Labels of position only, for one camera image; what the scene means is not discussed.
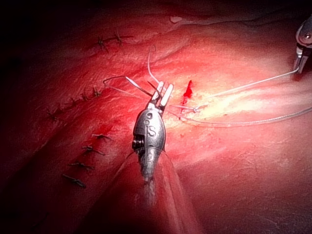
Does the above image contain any right arm needle driver jaw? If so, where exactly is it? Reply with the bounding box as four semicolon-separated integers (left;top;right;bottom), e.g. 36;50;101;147
292;46;303;72
298;48;310;75

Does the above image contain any right arm needle driver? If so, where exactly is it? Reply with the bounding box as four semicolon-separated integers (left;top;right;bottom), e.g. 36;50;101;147
295;16;312;51

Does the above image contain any left arm needle driver jaw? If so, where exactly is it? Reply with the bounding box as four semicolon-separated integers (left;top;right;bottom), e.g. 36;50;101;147
158;83;175;112
150;81;164;106

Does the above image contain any left arm needle driver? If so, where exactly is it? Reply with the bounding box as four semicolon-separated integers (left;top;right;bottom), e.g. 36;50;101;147
132;102;167;154

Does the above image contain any curved steel needle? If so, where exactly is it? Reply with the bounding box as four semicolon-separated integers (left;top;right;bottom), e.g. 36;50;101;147
124;76;163;100

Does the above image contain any blue thread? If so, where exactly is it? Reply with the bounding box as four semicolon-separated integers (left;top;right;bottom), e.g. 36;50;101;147
102;44;312;129

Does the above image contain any black stitching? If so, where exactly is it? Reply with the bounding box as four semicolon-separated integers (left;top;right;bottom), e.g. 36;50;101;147
45;85;103;122
61;132;115;189
96;28;134;54

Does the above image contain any tissue pad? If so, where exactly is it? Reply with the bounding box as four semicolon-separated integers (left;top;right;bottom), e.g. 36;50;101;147
0;0;312;234

